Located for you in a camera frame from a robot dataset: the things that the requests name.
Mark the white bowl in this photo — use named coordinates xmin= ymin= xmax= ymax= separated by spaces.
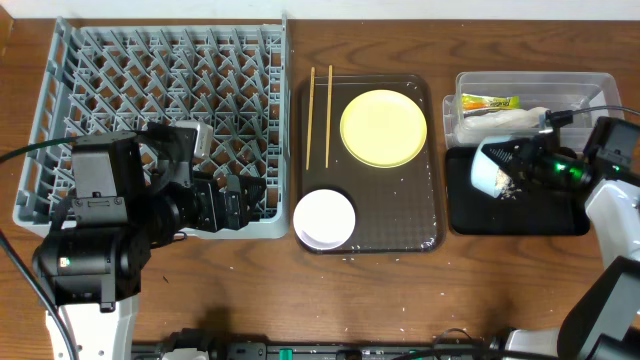
xmin=293 ymin=189 xmax=356 ymax=251

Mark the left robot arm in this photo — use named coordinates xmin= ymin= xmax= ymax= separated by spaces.
xmin=33 ymin=123 xmax=267 ymax=359

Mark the grey dish rack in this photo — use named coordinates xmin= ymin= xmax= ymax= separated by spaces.
xmin=13 ymin=19 xmax=292 ymax=239

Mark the dark brown serving tray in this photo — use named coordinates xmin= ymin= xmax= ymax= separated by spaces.
xmin=296 ymin=74 xmax=446 ymax=255

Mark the clear plastic bin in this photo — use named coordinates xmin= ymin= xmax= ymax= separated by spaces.
xmin=443 ymin=71 xmax=624 ymax=152

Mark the green snack wrapper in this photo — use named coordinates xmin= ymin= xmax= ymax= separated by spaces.
xmin=461 ymin=93 xmax=521 ymax=112

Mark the yellow plate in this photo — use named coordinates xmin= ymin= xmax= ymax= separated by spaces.
xmin=339 ymin=89 xmax=428 ymax=168

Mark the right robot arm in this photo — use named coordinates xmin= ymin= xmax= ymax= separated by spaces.
xmin=471 ymin=117 xmax=639 ymax=359

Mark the light blue bowl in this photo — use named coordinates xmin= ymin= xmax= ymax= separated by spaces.
xmin=470 ymin=136 xmax=512 ymax=198

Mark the rice and nutshell pile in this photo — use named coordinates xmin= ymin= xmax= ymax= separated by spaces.
xmin=494 ymin=170 xmax=522 ymax=200

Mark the white tissue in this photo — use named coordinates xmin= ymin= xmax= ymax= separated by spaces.
xmin=453 ymin=107 xmax=548 ymax=144

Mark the black waste tray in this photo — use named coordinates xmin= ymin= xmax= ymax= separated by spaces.
xmin=445 ymin=147 xmax=590 ymax=236

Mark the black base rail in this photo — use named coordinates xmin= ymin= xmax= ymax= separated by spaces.
xmin=131 ymin=329 xmax=507 ymax=360

